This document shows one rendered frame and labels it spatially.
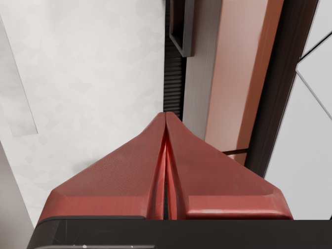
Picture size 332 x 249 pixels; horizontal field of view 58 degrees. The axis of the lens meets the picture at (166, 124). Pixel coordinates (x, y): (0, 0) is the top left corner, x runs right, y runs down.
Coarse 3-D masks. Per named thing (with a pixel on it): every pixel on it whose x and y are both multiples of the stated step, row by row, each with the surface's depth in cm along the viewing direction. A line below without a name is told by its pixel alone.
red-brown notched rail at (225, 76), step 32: (224, 0) 17; (256, 0) 18; (192, 32) 23; (224, 32) 19; (256, 32) 19; (192, 64) 24; (224, 64) 20; (256, 64) 20; (192, 96) 25; (224, 96) 21; (256, 96) 22; (192, 128) 26; (224, 128) 23
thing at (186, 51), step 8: (176, 0) 26; (184, 0) 26; (192, 0) 22; (176, 8) 27; (184, 8) 27; (192, 8) 22; (176, 16) 27; (184, 16) 23; (192, 16) 23; (176, 24) 28; (184, 24) 23; (192, 24) 23; (176, 32) 28; (184, 32) 23; (176, 40) 27; (184, 40) 24; (184, 48) 24; (184, 56) 24
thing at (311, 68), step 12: (324, 48) 18; (300, 60) 18; (312, 60) 18; (324, 60) 18; (300, 72) 18; (312, 72) 19; (324, 72) 19; (312, 84) 19; (324, 84) 19; (324, 96) 20
